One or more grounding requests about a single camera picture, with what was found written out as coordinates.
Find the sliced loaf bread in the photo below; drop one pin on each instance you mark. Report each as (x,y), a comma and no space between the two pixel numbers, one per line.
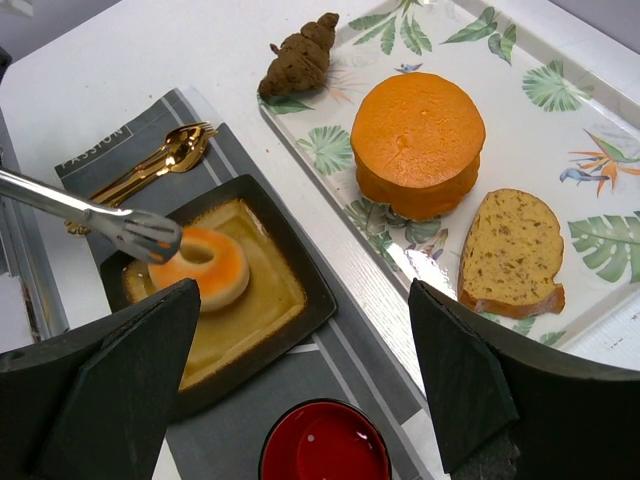
(512,252)

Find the square black ceramic plate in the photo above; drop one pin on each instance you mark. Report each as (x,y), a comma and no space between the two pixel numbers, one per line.
(286,299)

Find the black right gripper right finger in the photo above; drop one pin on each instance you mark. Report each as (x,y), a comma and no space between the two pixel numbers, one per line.
(507,407)

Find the orange glazed donut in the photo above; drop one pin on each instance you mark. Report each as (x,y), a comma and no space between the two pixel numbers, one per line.
(214,260)

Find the silver metal tongs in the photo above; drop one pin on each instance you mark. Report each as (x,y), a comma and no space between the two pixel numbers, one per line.
(146,236)

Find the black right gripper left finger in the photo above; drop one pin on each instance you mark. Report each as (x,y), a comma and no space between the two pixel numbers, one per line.
(95,402)

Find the floral serving tray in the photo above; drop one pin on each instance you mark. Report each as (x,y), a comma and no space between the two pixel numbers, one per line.
(555,128)

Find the red cup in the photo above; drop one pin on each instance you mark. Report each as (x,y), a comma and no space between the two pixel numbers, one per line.
(324,439)

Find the round orange cake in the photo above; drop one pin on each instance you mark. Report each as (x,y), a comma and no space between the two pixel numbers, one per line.
(417,140)

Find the gold spoon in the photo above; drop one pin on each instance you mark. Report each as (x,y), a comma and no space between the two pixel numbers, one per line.
(160,165)

